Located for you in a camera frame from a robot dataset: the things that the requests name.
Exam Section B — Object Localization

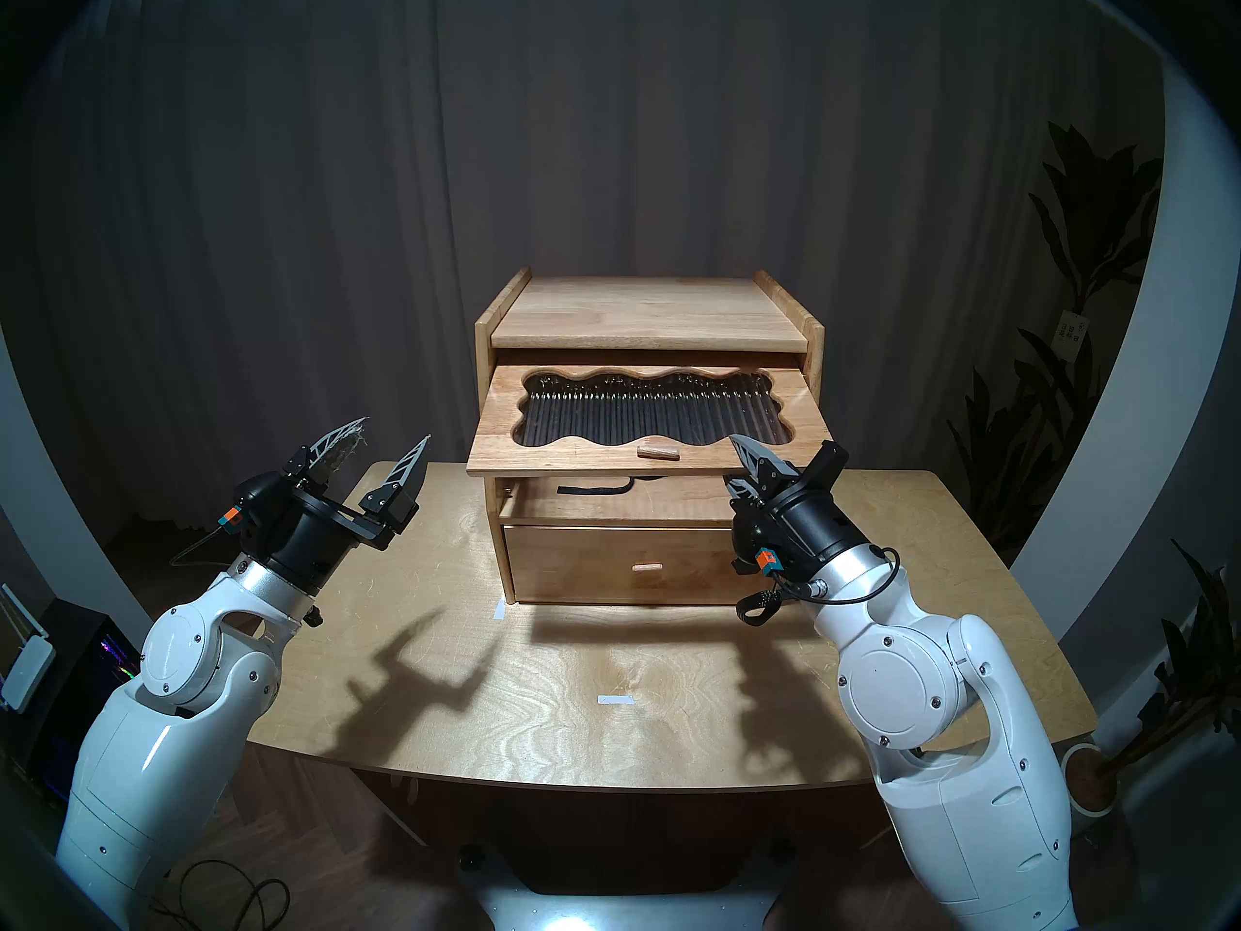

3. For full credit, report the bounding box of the tall dark leafy plant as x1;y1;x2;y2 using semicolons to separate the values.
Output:
945;122;1164;562

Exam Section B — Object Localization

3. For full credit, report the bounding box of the wooden pull-out slatted tray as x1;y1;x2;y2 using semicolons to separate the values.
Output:
465;352;833;479

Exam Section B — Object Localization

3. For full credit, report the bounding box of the white round plant pot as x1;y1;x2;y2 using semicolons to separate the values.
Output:
1062;742;1121;819

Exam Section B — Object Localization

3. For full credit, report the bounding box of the white curved arch panel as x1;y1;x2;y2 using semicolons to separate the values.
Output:
0;328;185;688
1008;56;1241;649

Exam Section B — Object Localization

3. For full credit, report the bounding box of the wooden drawer with peg knob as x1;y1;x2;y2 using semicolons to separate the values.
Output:
501;525;767;607

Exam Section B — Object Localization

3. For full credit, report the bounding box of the small white box device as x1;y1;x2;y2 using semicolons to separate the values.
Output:
0;633;57;712

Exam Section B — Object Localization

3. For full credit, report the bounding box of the black floor cable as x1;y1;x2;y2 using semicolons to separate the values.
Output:
145;859;292;931

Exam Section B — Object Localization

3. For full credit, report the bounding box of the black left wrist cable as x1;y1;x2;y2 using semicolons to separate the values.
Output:
170;527;243;566

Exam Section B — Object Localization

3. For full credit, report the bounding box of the leaning dark leafy plant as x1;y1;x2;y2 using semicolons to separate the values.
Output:
1115;539;1241;775

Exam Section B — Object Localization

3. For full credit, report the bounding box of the black computer monitor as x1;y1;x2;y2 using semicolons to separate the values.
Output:
19;599;142;804

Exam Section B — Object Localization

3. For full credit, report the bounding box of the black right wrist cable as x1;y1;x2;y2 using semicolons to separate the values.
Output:
737;546;903;625

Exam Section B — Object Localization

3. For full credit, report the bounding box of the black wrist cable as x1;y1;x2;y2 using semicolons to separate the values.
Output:
170;527;243;566
737;546;903;625

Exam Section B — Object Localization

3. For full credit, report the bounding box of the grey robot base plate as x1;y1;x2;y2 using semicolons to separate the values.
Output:
456;842;796;931

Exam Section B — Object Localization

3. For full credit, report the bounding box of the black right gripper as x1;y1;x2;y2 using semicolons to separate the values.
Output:
727;433;874;591

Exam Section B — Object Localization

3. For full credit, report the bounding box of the grey pleated curtain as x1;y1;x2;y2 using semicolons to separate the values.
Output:
0;0;1164;552

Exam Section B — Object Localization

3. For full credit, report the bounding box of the wooden cabinet frame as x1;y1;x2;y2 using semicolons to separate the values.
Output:
473;268;828;607

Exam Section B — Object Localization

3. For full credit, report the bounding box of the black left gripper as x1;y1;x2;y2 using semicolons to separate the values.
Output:
218;417;432;595

